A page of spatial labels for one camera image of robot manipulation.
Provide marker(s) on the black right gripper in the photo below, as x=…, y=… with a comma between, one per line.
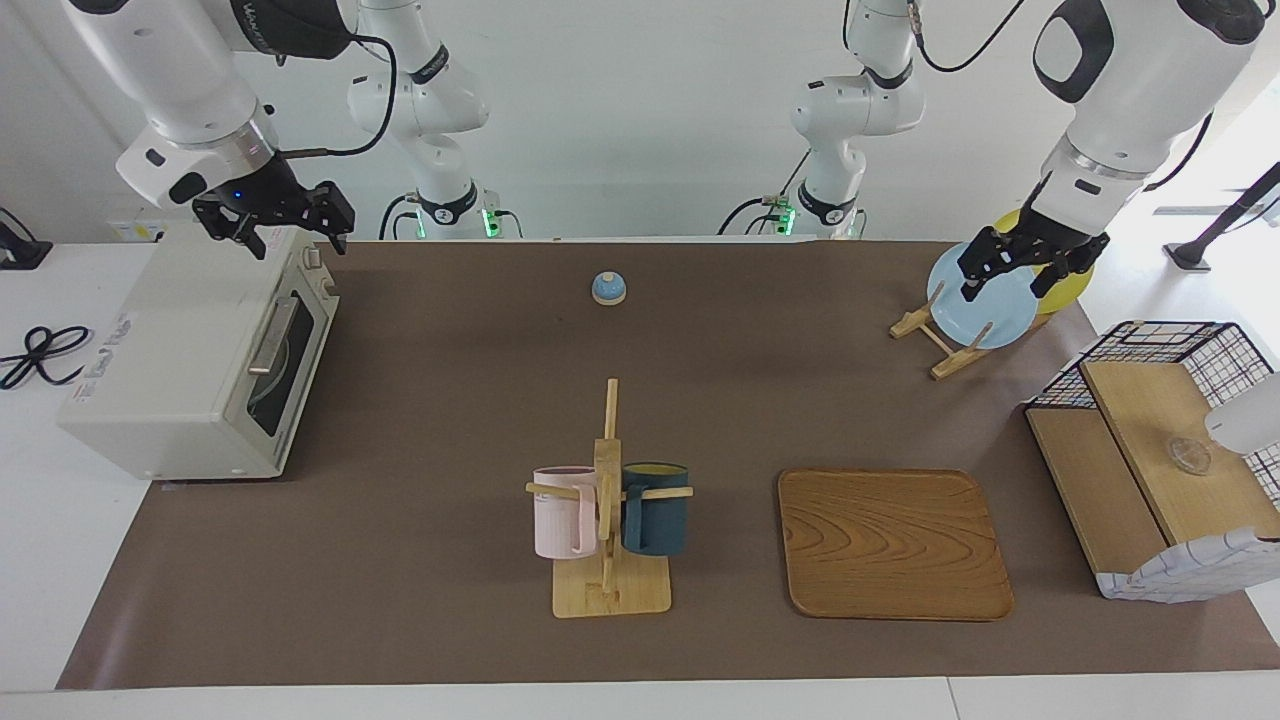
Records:
x=265, y=200

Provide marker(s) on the black stand with foot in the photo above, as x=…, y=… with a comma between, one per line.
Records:
x=25, y=255

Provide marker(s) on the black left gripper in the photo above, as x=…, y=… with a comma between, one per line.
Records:
x=1045, y=243

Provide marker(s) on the white rounded plastic housing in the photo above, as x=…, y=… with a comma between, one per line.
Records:
x=1250, y=420

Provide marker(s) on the wooden mug tree stand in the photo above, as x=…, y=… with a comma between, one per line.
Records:
x=610, y=595

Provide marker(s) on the pink mug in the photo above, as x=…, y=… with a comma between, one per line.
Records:
x=560, y=520

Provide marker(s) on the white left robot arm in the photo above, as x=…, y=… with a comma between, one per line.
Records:
x=1150, y=60

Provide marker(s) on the brown table mat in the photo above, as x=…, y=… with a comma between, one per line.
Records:
x=400, y=580

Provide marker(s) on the yellow plate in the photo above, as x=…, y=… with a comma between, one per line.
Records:
x=1075, y=285

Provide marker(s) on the cream toaster oven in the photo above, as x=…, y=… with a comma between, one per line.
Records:
x=170, y=340

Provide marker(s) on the light blue plate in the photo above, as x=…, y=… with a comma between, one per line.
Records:
x=985, y=315

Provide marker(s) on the small clear glass dish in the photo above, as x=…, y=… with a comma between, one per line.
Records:
x=1190, y=456

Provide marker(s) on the wooden step shelf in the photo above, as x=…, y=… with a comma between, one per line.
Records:
x=1150, y=430

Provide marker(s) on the wooden serving tray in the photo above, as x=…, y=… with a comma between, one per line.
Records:
x=890, y=545

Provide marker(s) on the white checked cloth liner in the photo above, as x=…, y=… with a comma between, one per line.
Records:
x=1180, y=575

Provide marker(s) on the white power box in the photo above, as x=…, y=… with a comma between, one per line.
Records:
x=140, y=225

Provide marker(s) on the small blue call bell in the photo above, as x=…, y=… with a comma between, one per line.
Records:
x=609, y=290

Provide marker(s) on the dark teal mug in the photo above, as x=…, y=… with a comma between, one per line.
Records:
x=660, y=520

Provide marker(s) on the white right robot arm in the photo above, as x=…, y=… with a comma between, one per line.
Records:
x=170, y=60

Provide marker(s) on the wooden plate rack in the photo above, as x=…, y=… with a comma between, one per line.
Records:
x=950, y=366

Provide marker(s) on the black angled pole stand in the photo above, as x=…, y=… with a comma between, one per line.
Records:
x=1190, y=255

